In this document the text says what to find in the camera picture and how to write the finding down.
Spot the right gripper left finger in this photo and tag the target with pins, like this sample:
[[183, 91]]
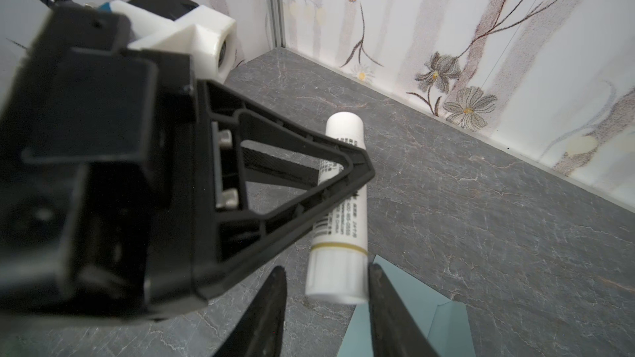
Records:
[[260, 330]]

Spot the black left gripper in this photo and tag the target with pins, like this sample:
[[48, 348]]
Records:
[[97, 164]]

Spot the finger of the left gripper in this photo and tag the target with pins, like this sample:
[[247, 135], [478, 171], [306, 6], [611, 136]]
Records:
[[239, 141]]

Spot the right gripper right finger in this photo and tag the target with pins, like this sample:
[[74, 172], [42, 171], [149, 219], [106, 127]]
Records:
[[393, 330]]

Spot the light green envelope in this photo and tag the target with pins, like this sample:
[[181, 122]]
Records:
[[444, 322]]

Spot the white glue stick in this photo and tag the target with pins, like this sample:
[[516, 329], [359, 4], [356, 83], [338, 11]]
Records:
[[338, 260]]

